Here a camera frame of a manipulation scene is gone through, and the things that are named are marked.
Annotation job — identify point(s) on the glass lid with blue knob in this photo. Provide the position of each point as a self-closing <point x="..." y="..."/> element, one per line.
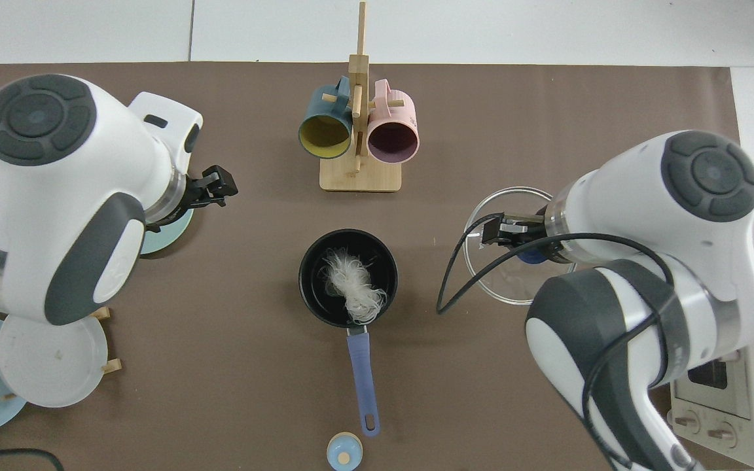
<point x="501" y="281"/>

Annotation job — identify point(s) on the white vermicelli bundle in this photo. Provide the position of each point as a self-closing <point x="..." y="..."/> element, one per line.
<point x="354" y="288"/>

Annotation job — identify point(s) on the teal plate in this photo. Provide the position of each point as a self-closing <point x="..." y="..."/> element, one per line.
<point x="167" y="239"/>

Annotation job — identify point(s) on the wooden plate rack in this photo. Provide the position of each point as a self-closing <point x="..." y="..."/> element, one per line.
<point x="112" y="366"/>

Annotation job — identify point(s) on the white plate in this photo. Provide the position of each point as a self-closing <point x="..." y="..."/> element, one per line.
<point x="50" y="366"/>

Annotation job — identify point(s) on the dark teal cup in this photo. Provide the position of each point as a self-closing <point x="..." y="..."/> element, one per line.
<point x="317" y="104"/>

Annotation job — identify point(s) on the wooden cup stand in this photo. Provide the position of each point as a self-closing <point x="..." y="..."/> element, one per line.
<point x="360" y="178"/>

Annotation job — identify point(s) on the pink cup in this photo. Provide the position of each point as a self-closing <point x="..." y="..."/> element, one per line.
<point x="400" y="108"/>

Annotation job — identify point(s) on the brown table cloth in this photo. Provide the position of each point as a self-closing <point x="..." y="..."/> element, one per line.
<point x="220" y="366"/>

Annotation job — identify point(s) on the small blue round thing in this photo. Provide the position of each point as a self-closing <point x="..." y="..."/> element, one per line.
<point x="339" y="453"/>

